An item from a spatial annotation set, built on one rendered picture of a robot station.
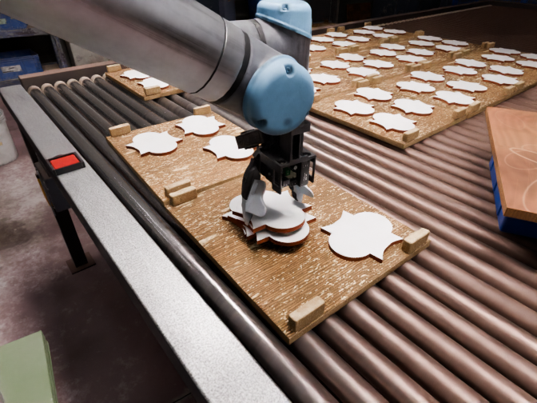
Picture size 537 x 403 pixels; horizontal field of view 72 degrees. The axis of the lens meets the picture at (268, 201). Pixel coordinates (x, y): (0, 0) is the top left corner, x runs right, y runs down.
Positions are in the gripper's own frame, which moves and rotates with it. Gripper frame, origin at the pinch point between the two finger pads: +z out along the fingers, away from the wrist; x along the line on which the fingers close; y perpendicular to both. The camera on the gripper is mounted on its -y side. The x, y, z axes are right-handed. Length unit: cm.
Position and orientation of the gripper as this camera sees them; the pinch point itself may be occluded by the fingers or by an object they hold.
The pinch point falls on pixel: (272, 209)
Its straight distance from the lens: 70.7
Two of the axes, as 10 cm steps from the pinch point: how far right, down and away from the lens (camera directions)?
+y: 5.6, 4.7, -6.8
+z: -0.1, 8.3, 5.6
